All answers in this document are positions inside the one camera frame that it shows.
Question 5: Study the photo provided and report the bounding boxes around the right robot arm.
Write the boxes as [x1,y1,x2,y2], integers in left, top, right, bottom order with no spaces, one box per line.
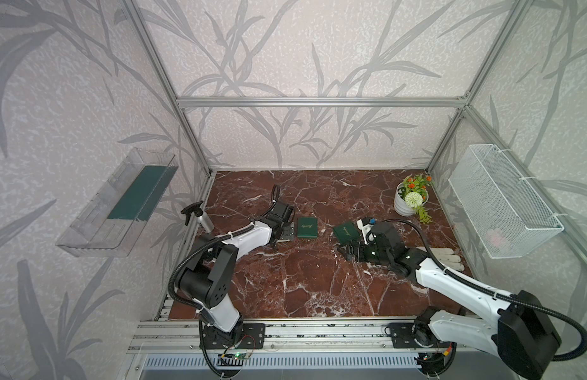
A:
[333,218,587,379]

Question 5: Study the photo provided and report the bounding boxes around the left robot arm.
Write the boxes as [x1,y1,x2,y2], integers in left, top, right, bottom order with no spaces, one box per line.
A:
[168,201,294,334]

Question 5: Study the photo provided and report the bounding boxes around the green jewelry box right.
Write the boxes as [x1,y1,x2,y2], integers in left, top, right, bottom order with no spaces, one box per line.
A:
[333,222,361,245]

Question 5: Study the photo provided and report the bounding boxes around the green jewelry box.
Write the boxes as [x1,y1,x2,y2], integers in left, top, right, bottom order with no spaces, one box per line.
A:
[297,217,318,239]
[333,222,361,245]

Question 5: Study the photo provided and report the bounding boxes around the green jewelry box left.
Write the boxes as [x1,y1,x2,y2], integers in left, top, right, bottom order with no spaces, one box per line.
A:
[297,217,318,239]

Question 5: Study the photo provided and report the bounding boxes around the white work glove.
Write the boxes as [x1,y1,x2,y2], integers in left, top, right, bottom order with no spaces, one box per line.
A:
[428,248,465,272]

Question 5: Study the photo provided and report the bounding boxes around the potted flower plant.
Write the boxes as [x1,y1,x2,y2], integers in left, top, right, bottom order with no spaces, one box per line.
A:
[394,174,432,224]

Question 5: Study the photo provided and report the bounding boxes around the black trigger spray bottle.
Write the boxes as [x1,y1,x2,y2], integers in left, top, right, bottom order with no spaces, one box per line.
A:
[180,200,214,233]

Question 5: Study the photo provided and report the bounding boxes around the green pad in shelf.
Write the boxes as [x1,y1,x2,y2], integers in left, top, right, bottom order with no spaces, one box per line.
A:
[108,166,178,222]

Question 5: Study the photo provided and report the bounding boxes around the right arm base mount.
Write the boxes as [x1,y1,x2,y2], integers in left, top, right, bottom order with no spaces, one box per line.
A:
[384,307,451,350]

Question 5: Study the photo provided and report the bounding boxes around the white wire mesh basket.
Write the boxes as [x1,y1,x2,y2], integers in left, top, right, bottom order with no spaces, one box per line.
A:
[448,144,565,260]

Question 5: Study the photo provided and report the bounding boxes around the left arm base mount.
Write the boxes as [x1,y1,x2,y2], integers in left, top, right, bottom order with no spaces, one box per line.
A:
[200,323,266,350]

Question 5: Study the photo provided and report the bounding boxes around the clear acrylic wall shelf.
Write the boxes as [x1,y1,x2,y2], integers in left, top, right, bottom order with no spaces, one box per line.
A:
[56,148,179,258]

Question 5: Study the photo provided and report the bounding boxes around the aluminium frame rail front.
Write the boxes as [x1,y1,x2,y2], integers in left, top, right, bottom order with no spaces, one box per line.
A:
[127,312,498,356]

